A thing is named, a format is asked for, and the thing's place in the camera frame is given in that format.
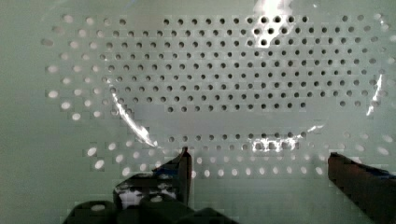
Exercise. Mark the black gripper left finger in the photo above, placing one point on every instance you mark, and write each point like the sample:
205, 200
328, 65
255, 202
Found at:
172, 178

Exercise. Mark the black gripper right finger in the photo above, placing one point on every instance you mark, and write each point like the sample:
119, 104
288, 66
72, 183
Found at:
373, 190

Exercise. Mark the green plastic strainer basket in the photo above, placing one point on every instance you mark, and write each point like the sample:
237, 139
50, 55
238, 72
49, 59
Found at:
260, 92

